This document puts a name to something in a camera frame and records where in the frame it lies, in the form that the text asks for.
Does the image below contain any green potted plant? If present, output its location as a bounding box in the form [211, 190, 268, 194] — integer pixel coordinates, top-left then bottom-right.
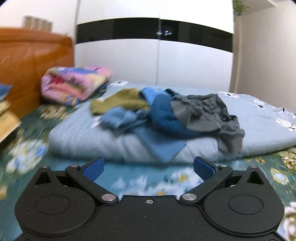
[232, 0, 249, 16]

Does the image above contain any grey sweatshirt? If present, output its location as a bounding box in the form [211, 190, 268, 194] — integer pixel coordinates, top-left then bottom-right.
[170, 94, 245, 154]

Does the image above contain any white black wardrobe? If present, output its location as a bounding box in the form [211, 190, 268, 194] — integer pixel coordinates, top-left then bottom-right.
[74, 1, 234, 91]

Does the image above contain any beige pillow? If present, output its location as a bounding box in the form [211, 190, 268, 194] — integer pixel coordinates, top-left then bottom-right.
[0, 100, 21, 142]

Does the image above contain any orange wooden headboard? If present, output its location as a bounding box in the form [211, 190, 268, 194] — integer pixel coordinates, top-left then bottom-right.
[1, 28, 74, 118]

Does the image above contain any light blue garment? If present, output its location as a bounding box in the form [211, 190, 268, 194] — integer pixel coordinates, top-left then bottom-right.
[100, 87, 187, 163]

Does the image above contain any olive green garment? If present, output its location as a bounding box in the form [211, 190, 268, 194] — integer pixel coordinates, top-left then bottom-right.
[90, 88, 150, 115]

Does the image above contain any pink floral folded blanket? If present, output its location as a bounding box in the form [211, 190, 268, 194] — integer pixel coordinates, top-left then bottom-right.
[41, 66, 111, 106]

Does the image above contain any dark blue fleece garment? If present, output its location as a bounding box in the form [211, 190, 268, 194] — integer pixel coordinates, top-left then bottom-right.
[150, 89, 203, 140]

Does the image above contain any teal floral bed blanket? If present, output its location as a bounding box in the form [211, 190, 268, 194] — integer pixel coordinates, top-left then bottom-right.
[1, 102, 295, 240]

